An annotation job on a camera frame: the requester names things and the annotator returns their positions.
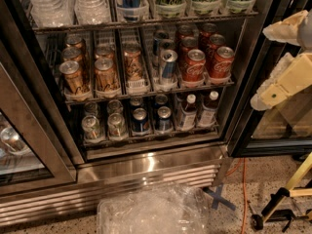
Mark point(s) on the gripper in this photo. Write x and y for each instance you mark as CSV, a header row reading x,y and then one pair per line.
x,y
306,33

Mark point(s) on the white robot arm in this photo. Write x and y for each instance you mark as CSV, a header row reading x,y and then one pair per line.
x,y
304,35

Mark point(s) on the front right red cola can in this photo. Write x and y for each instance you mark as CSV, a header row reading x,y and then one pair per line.
x,y
221,62

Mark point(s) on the red cola can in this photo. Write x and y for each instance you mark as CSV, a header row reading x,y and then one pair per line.
x,y
193,67
215,41
187,44
183,31
205,32
221,62

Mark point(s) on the middle right red cola can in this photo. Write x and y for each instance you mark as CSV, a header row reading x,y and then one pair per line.
x,y
215,41

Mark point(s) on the right glass fridge door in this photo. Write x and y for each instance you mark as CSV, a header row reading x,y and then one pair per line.
x,y
284,129

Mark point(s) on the back right red cola can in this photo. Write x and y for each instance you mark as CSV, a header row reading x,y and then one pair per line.
x,y
205,32

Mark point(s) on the front left red cola can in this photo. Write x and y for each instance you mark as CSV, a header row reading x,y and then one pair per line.
x,y
193,67

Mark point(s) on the middle left red cola can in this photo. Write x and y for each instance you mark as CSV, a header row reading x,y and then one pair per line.
x,y
187,44

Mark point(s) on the back left red cola can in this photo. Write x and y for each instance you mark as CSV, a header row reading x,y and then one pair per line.
x,y
183,31

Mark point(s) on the front blue silver can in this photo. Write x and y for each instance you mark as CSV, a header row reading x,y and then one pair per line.
x,y
167,66

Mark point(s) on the middle blue silver can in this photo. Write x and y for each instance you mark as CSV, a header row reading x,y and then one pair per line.
x,y
166,44

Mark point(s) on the back right dark blue can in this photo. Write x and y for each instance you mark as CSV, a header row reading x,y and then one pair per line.
x,y
160,100

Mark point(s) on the dark blue can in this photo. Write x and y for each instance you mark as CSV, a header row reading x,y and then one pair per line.
x,y
160,100
164,114
140,120
136,102

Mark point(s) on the front right dark blue can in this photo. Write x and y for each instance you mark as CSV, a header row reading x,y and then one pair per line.
x,y
164,114

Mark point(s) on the back left dark blue can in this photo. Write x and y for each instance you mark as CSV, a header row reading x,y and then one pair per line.
x,y
136,102

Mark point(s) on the front left dark blue can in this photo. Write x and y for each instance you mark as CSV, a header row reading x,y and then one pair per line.
x,y
140,120

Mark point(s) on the clear silver can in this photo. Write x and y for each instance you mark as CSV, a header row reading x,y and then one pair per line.
x,y
117,126
91,108
114,106
93,131

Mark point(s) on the stainless steel display fridge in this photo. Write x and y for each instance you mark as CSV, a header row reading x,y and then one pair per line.
x,y
197,157

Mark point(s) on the back left clear silver can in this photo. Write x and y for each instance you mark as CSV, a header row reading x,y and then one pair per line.
x,y
91,108

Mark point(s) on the front left clear silver can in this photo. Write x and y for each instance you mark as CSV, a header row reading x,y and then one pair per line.
x,y
93,131

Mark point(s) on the front left gold can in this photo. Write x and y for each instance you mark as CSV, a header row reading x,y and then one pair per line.
x,y
74,77

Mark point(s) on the back left gold can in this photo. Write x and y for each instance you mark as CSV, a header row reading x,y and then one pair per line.
x,y
73,40

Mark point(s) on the middle left gold can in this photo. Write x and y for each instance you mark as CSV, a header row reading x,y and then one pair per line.
x,y
73,53

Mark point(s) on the right white cap bottle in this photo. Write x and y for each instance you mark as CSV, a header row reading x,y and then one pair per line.
x,y
207,109

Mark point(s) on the white cap bottle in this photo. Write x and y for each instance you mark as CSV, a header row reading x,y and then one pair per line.
x,y
187,113
207,109

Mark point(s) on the left white cap bottle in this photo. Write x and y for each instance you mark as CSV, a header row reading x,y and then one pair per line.
x,y
187,113

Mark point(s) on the blue tape cross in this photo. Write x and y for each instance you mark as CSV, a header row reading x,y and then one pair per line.
x,y
218,198

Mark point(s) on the yellow black stand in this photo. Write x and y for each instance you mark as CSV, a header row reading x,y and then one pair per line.
x,y
271,213

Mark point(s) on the clear plastic bin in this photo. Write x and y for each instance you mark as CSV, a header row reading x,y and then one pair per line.
x,y
167,209

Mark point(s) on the right clear water bottle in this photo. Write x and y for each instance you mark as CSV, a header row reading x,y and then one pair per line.
x,y
92,11

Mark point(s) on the clear water bottle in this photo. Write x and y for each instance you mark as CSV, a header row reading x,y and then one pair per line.
x,y
53,13
92,11

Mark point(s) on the left clear water bottle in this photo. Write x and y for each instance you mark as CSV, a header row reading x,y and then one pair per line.
x,y
53,13

